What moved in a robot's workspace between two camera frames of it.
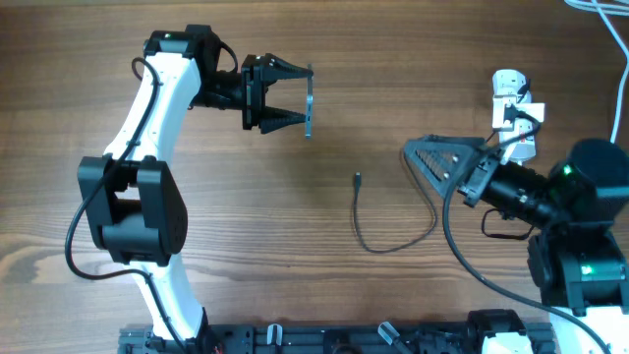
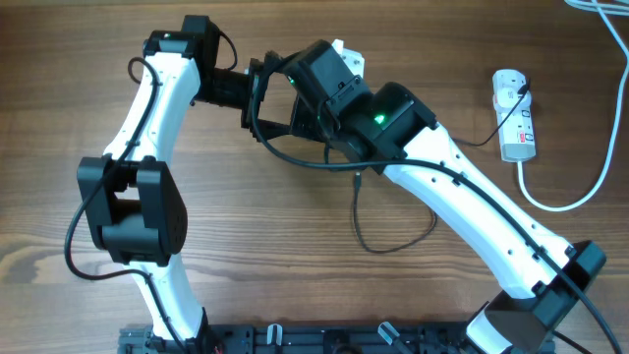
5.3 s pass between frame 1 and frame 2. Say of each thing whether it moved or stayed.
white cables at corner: stayed
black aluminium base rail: stayed
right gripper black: moved
